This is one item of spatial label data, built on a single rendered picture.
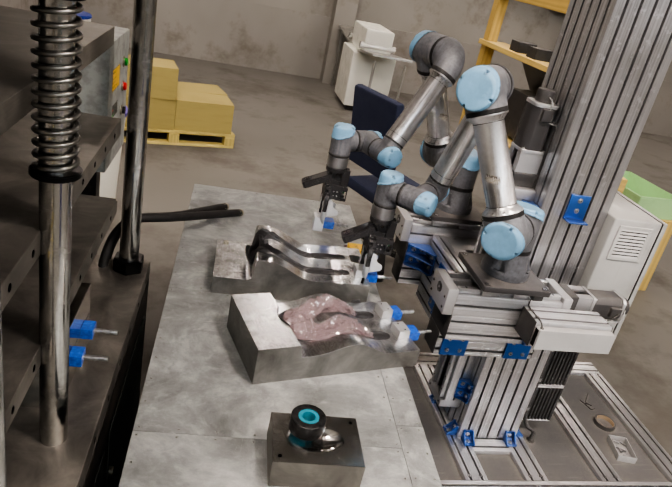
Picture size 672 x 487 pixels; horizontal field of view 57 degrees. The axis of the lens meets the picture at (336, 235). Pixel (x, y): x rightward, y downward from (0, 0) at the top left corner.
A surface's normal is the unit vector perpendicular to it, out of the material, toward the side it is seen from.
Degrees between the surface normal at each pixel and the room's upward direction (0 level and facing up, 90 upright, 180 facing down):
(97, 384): 0
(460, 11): 90
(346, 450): 0
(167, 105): 90
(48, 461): 0
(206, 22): 90
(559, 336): 90
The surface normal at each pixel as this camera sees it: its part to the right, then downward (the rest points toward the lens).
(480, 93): -0.54, 0.14
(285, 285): 0.11, 0.44
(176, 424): 0.19, -0.89
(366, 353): 0.40, 0.46
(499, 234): -0.49, 0.39
